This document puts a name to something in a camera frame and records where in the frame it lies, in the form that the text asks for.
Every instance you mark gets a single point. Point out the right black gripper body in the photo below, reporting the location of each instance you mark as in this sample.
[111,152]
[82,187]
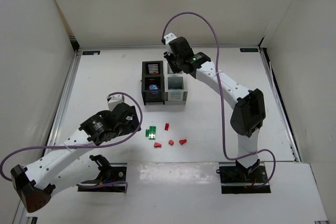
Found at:
[171,61]

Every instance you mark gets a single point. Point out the green plate lego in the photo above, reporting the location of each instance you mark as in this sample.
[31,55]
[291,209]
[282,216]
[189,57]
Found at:
[152,133]

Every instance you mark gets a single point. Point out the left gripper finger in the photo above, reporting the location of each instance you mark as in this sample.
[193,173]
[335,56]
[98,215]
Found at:
[122,131]
[135,122]

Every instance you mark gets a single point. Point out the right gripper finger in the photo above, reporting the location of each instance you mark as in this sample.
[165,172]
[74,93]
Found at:
[172,63]
[185,68]

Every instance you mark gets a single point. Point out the left aluminium frame rail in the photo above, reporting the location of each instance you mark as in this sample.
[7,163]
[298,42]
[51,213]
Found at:
[56,127]

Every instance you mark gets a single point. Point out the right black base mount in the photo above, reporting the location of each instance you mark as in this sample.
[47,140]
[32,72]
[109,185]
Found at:
[233,181]

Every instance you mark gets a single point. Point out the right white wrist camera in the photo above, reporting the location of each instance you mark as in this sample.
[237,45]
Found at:
[166,40]

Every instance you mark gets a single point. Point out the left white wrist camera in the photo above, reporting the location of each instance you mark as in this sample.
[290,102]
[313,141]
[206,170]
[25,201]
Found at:
[114,100]

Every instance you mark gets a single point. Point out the purple lotus flower lego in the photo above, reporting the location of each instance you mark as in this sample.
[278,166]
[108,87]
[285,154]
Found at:
[153,87]

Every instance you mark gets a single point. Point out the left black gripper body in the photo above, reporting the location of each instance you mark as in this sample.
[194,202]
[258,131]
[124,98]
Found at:
[132,123]

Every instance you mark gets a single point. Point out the white slotted container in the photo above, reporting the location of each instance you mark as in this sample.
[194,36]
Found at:
[175,86]

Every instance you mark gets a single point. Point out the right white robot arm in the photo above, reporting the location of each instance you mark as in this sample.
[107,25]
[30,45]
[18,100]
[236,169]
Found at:
[248,105]

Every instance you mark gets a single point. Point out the black slotted container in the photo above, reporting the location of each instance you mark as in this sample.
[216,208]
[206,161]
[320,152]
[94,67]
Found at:
[152,73]

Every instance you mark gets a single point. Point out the red curved lego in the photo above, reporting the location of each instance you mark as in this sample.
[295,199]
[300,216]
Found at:
[156,145]
[183,141]

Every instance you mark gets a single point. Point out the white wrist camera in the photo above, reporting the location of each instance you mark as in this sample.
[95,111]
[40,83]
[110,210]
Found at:
[166,40]
[114,100]

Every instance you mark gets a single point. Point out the right blue label sticker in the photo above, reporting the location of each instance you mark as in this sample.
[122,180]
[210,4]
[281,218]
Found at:
[248,49]

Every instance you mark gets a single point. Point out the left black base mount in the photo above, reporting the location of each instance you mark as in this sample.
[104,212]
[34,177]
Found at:
[113,176]

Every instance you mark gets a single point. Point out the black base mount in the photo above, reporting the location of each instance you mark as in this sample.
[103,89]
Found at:
[233,181]
[113,176]

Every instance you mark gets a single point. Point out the right aluminium frame rail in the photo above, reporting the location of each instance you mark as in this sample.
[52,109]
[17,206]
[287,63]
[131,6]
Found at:
[280,103]

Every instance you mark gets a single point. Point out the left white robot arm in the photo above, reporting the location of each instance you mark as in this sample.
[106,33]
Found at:
[61,168]

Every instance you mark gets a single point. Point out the aluminium frame rail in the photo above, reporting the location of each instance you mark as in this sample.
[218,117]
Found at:
[280,103]
[56,127]

